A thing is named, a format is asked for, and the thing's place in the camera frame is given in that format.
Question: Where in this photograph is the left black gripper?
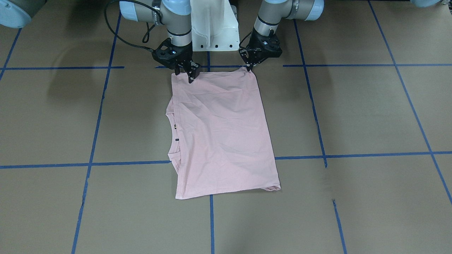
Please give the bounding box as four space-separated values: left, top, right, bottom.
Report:
239 29 283 71

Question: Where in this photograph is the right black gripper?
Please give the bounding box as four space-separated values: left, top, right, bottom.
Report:
152 38 201 84

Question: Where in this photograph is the pink snoopy t-shirt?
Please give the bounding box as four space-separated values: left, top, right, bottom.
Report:
166 67 281 200

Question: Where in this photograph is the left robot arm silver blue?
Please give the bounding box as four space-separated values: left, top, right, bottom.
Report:
239 0 451 72

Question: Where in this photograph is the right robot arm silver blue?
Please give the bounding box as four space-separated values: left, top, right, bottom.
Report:
0 0 200 83

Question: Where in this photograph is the brown paper table cover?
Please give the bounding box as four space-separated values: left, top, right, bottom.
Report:
0 0 452 254

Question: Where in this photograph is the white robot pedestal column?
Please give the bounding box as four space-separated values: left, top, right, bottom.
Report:
190 0 239 52

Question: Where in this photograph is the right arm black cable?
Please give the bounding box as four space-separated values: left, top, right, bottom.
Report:
104 0 163 53

